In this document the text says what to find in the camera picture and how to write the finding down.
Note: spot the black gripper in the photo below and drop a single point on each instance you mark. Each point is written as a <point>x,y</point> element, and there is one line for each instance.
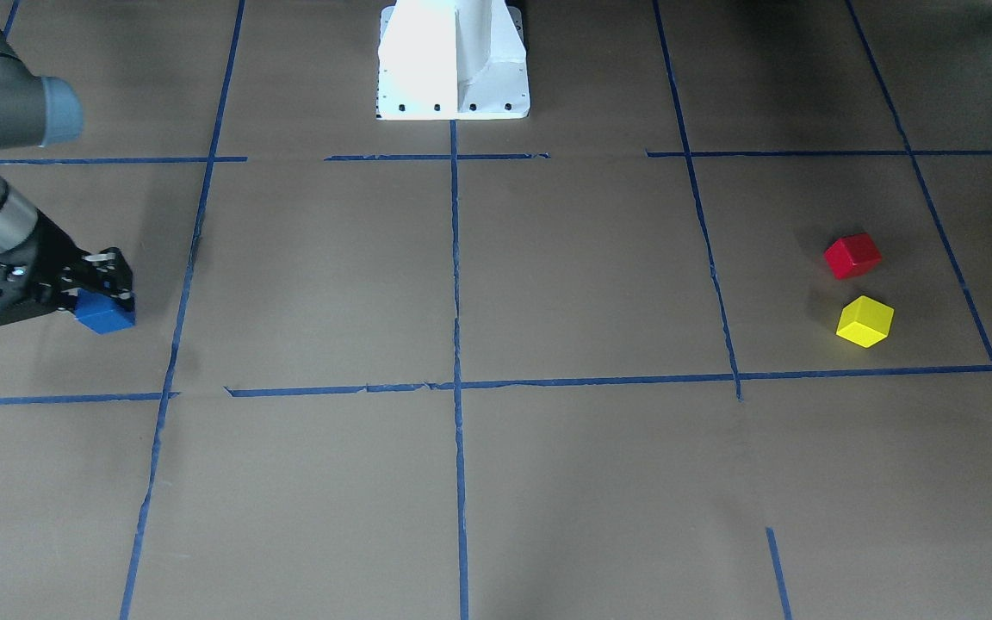
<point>53,251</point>

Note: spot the blue wooden block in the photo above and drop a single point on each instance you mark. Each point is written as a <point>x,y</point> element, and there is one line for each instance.
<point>102,314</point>

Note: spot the red wooden block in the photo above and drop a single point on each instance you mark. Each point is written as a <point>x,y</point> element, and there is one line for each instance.
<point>852,256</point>

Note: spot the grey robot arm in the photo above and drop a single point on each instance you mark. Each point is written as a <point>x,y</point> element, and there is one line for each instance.
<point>34,111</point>

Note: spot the yellow wooden block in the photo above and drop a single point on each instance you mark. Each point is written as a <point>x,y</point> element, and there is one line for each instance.
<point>865,321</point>

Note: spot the white pedestal column base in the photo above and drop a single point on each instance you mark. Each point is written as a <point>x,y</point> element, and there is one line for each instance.
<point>449,60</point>

